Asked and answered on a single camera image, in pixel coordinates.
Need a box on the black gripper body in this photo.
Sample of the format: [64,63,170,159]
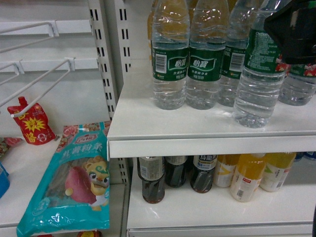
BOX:
[264,0,316,65]

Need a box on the clear water bottle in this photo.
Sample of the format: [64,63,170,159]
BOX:
[233,0,288,128]

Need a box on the water bottle green label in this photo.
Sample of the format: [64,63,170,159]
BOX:
[186,0,229,110]
[152,0,190,110]

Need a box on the water bottle green label left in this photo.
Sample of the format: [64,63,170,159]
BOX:
[152,0,190,110]

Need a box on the orange vitamin drink on shelf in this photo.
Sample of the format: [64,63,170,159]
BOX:
[230,153,266,202]

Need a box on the dark oolong tea bottle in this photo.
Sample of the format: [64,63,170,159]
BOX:
[137,157,165,204]
[190,155,218,194]

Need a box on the slotted white shelf upright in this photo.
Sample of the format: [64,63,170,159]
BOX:
[88,0,118,119]

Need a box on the dark oolong tea bottle front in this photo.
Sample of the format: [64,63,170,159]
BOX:
[137,157,165,204]

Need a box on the teal sweet potato noodle bag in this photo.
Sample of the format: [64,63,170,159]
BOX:
[16,121,111,237]

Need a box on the red spouted sauce pouch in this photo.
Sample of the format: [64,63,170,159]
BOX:
[13,103,56,146]

